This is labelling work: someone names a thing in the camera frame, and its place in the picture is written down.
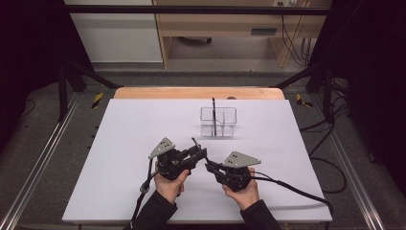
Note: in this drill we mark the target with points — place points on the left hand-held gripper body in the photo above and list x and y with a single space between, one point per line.
169 163

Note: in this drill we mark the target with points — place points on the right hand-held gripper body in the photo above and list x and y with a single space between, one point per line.
234 177

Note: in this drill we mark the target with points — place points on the black makeup brush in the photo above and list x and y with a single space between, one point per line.
214 115
195 142

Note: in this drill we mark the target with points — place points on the clear acrylic organizer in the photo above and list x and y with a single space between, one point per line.
225 123

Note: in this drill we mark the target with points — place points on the person's right hand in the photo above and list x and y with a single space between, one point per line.
244 196

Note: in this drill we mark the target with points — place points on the person's left hand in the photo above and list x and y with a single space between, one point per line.
169 188

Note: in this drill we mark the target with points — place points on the white table cover board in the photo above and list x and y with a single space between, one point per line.
111 191

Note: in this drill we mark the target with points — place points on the yellow black hazard tape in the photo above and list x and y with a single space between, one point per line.
97 100
299 100

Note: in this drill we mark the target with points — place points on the black metal stand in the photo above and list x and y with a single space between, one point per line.
327 96
63 96

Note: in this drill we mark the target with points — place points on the light wooden desk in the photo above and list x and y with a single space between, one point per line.
217 24

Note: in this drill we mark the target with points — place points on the white cabinet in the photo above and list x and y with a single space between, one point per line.
118 38

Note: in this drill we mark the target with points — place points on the black curtain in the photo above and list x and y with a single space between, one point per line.
373 80
28 64

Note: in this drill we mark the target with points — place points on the white power strip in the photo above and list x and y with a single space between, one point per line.
285 3

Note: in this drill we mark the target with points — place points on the aluminium floor rail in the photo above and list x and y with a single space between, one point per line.
351 166
38 159

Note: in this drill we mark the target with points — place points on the black horizontal frame bar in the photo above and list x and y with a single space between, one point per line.
191 10

